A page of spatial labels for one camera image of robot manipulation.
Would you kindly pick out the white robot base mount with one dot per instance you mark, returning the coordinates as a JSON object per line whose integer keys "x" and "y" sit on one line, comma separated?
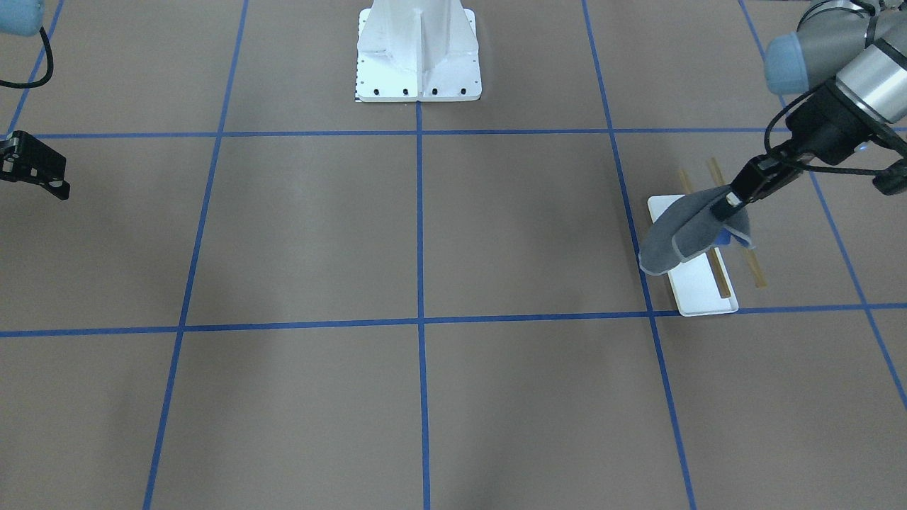
{"x": 411, "y": 51}

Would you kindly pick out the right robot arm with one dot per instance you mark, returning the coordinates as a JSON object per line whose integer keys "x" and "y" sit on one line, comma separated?
{"x": 25, "y": 20}

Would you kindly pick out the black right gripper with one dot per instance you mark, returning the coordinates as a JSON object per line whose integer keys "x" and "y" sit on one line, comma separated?
{"x": 37, "y": 166}

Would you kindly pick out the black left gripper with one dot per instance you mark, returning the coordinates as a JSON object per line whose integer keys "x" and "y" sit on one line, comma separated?
{"x": 827, "y": 127}

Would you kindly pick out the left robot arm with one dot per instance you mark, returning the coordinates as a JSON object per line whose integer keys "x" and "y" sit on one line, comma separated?
{"x": 846, "y": 64}

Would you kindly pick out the grey blue microfibre towel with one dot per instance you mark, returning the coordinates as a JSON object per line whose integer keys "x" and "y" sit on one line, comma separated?
{"x": 692, "y": 225}

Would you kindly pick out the white towel rack base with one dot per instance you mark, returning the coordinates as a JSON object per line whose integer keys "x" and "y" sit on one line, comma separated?
{"x": 692, "y": 283}

